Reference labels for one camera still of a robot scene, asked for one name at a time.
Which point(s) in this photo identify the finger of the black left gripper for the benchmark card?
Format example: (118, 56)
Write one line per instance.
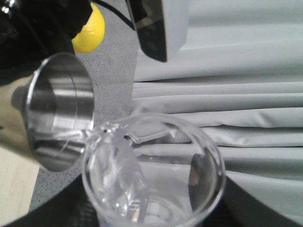
(32, 30)

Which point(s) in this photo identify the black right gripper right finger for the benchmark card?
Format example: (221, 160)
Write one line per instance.
(250, 212)

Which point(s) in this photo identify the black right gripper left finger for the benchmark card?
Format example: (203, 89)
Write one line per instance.
(69, 208)

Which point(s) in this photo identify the silver double jigger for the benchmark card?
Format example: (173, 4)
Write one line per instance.
(43, 108)

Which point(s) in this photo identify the clear glass beaker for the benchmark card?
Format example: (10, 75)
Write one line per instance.
(152, 170)

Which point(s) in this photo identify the yellow lemon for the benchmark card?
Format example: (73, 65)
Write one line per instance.
(92, 33)

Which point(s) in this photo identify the light wooden cutting board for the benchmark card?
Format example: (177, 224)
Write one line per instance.
(17, 180)

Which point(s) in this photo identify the grey curtain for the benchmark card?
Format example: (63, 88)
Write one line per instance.
(239, 78)

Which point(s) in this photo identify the grey box on counter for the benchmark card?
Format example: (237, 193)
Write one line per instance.
(161, 26)

